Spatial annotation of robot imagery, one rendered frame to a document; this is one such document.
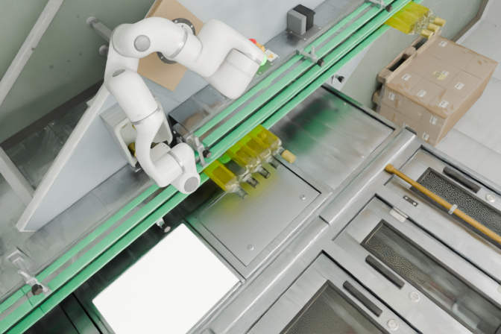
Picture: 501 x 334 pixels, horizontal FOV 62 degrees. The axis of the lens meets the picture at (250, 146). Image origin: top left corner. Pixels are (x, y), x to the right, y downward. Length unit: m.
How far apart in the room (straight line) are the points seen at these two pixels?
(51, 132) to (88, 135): 0.73
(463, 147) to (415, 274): 4.38
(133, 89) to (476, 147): 5.25
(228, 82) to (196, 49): 0.13
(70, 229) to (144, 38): 0.75
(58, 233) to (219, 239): 0.54
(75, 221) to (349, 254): 0.96
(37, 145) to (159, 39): 1.17
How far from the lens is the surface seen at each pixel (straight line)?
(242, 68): 1.20
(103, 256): 1.56
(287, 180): 1.67
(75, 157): 1.46
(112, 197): 1.55
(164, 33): 1.09
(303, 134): 1.86
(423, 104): 5.20
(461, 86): 5.51
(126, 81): 1.10
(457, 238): 1.70
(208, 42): 1.15
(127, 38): 1.07
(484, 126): 6.24
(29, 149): 2.14
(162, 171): 1.18
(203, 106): 1.57
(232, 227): 1.59
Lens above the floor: 1.76
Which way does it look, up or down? 28 degrees down
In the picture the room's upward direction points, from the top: 127 degrees clockwise
